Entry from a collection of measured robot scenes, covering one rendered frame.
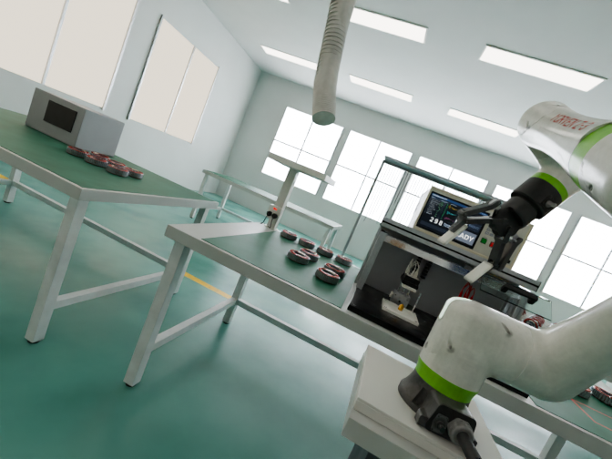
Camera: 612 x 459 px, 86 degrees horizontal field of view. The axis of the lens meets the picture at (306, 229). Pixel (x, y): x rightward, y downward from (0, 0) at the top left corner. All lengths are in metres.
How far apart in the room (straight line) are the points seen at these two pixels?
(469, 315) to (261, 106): 8.37
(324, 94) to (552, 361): 1.98
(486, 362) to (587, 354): 0.16
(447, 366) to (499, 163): 7.61
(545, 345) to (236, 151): 8.41
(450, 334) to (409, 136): 7.43
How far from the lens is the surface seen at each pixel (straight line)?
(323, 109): 2.29
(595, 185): 0.59
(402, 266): 1.67
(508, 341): 0.77
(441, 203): 1.55
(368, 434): 0.70
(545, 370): 0.81
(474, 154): 8.15
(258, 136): 8.68
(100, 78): 5.69
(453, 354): 0.75
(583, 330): 0.76
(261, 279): 1.25
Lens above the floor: 1.10
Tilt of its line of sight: 7 degrees down
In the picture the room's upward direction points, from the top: 23 degrees clockwise
